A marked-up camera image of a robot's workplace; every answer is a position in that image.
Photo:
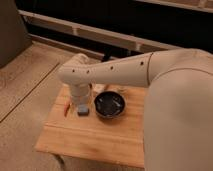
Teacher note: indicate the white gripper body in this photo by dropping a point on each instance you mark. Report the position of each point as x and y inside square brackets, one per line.
[79, 95]

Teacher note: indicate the white shelf rail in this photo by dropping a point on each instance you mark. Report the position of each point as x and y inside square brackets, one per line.
[95, 34]

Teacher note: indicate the red chili pepper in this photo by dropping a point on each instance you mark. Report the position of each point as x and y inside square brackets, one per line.
[66, 109]

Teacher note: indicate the black ceramic bowl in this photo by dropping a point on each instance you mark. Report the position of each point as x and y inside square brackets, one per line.
[109, 104]

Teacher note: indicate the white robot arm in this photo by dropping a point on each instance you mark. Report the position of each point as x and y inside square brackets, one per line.
[178, 107]

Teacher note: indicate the wooden side table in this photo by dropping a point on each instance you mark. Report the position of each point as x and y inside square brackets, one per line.
[117, 141]

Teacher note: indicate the blue sponge block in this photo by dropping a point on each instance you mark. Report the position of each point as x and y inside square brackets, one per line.
[83, 110]

